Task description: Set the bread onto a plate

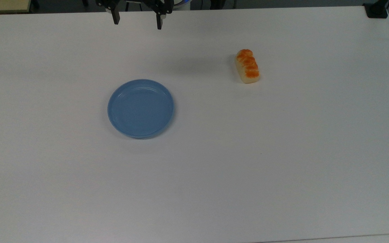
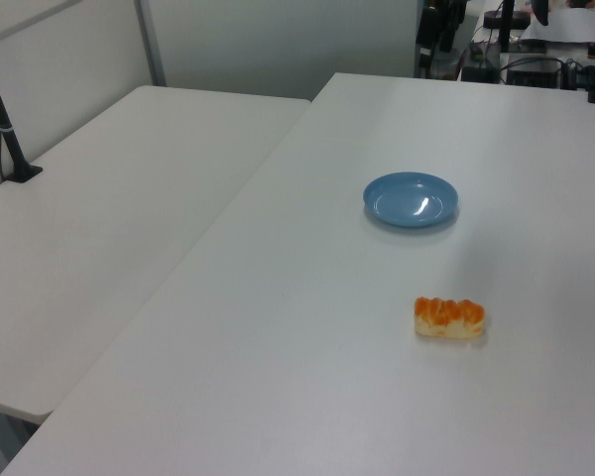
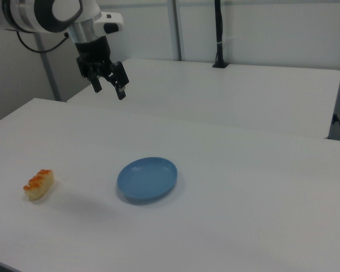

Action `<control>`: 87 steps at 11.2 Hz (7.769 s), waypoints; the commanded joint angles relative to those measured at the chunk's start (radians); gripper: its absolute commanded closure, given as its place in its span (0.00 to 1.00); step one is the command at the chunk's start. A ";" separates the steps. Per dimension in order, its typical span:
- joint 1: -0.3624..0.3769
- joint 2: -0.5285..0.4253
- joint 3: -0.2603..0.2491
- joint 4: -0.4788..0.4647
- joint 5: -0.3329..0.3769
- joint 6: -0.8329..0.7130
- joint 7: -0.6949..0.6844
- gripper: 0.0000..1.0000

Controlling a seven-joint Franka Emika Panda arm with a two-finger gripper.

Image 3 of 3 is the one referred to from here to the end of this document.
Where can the black camera stand pole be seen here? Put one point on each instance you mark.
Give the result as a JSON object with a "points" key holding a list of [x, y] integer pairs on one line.
{"points": [[219, 28]]}

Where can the grey partition post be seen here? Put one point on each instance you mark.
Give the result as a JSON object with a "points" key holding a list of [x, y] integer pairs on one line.
{"points": [[176, 28], [46, 71]]}

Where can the bread with orange topping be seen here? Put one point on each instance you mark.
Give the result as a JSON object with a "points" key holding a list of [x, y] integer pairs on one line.
{"points": [[41, 187]]}

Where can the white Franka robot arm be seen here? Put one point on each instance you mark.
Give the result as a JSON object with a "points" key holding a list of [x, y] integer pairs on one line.
{"points": [[65, 8]]}

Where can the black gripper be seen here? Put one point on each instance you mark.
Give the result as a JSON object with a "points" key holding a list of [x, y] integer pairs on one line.
{"points": [[93, 54]]}

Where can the blue round plate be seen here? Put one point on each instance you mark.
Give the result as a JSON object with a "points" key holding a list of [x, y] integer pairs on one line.
{"points": [[147, 181]]}

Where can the white side table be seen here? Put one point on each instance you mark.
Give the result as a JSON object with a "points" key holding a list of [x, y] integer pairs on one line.
{"points": [[215, 93]]}

